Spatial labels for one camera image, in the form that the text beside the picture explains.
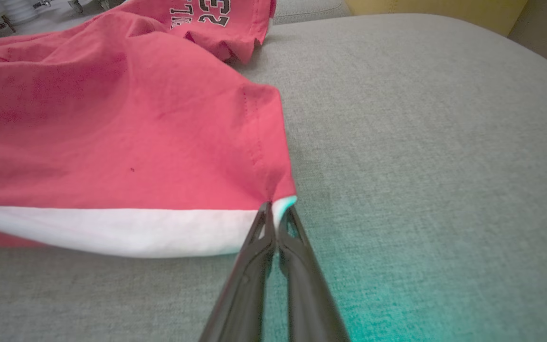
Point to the white ribbed round base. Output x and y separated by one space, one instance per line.
17 9

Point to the mustard yellow sofa cushion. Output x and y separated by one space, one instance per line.
435 12

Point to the red shorts with white hem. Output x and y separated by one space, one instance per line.
112 142

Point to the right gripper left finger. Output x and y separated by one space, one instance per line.
249 285

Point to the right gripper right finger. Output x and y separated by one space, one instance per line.
306 294

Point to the small grey sofa cushion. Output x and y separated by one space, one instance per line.
311 8

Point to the red Bulls jersey white stripes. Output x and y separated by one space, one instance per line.
235 28

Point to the large grey sofa seat cushion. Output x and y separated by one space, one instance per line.
420 166

